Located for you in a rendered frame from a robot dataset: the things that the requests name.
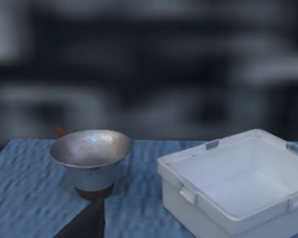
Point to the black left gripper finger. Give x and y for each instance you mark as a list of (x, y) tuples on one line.
[(88, 220)]

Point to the white square plastic container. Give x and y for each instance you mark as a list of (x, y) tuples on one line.
[(236, 183)]

